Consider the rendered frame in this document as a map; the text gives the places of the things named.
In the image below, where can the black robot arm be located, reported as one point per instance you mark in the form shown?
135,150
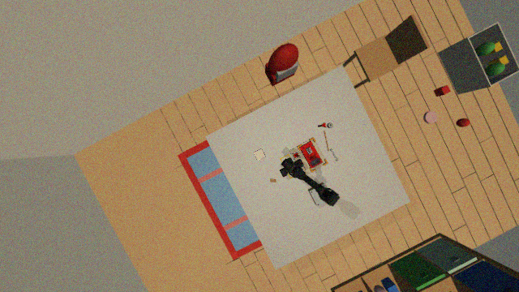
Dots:
328,195

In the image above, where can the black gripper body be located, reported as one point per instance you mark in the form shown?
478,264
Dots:
284,171

